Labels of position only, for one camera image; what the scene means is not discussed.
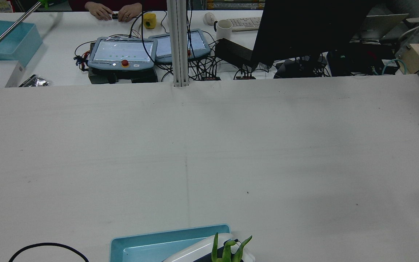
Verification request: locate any person's right hand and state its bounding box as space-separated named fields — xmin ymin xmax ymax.
xmin=84 ymin=1 xmax=114 ymax=21

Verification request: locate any person's left hand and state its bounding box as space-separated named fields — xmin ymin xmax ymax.
xmin=116 ymin=3 xmax=143 ymax=23

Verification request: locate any dark red clothed torso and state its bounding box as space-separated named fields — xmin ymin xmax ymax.
xmin=68 ymin=0 xmax=168 ymax=12

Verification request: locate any yellow emergency stop box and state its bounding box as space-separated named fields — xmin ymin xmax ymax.
xmin=143 ymin=13 xmax=157 ymax=30

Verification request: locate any blue grey teach pendant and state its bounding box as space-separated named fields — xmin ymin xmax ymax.
xmin=148 ymin=28 xmax=211 ymax=65
xmin=87 ymin=36 xmax=158 ymax=71

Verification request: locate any dark grey equipment box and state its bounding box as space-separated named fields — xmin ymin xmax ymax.
xmin=88 ymin=67 xmax=159 ymax=85

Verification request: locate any large light blue bin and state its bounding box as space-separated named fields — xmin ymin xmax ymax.
xmin=0 ymin=18 xmax=44 ymax=67

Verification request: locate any shiny metal stand rod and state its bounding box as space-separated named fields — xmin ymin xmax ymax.
xmin=0 ymin=1 xmax=43 ymax=63

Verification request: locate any silver foil packet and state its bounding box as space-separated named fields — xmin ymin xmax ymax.
xmin=19 ymin=74 xmax=50 ymax=88

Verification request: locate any white mug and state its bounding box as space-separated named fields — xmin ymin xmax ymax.
xmin=214 ymin=19 xmax=234 ymax=41

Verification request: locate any yellow printed boxes stack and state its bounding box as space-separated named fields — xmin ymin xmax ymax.
xmin=206 ymin=0 xmax=267 ymax=11

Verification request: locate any small white box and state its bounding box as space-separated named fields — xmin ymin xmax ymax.
xmin=0 ymin=60 xmax=27 ymax=88

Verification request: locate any black power adapter box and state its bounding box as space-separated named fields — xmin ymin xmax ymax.
xmin=215 ymin=37 xmax=254 ymax=68

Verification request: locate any white computer keyboard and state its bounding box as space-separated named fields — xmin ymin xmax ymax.
xmin=228 ymin=16 xmax=263 ymax=32

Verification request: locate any black computer monitor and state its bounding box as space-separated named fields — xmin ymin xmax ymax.
xmin=250 ymin=0 xmax=378 ymax=79

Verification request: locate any light blue plastic bin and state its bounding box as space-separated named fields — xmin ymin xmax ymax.
xmin=109 ymin=223 xmax=232 ymax=262

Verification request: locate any black electronics box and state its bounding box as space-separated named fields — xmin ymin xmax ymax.
xmin=327 ymin=41 xmax=401 ymax=77

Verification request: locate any grey laptop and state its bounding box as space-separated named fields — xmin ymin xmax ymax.
xmin=354 ymin=13 xmax=410 ymax=41

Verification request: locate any light wooden block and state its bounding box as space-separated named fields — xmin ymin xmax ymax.
xmin=395 ymin=43 xmax=419 ymax=94

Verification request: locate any black pendant cable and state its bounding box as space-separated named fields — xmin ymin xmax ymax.
xmin=129 ymin=10 xmax=156 ymax=64

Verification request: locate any aluminium profile post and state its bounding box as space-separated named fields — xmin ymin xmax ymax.
xmin=166 ymin=0 xmax=190 ymax=88

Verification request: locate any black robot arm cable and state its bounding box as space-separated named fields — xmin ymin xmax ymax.
xmin=8 ymin=242 xmax=89 ymax=262

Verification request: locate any teal network cable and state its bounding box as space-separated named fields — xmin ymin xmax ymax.
xmin=382 ymin=58 xmax=408 ymax=76

